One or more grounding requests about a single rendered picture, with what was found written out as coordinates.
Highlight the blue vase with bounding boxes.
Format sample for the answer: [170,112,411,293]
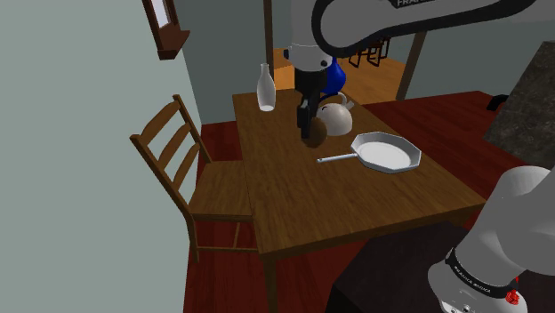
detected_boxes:
[321,58,348,97]

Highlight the white kettle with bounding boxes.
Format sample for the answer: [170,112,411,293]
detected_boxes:
[316,92,355,137]

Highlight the clear glass bottle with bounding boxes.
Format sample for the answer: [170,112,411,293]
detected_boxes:
[256,62,278,113]

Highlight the brown round fruit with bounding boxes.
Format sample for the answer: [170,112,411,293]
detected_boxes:
[302,116,329,148]

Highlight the dark bar stools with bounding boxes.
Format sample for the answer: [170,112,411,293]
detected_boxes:
[348,36,391,69]

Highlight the silver frying pan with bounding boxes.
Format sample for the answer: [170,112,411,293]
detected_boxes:
[316,131,423,175]

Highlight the wooden table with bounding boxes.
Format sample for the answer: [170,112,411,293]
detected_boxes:
[231,88,487,313]

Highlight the wooden chair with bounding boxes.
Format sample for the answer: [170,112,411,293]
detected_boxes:
[129,93,260,264]

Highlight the wooden framed window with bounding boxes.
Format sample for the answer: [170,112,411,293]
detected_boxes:
[141,0,191,61]

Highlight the dark robot stand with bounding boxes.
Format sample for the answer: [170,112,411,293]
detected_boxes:
[324,220,555,313]

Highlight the dark stone counter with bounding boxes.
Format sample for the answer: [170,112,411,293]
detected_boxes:
[482,40,555,170]

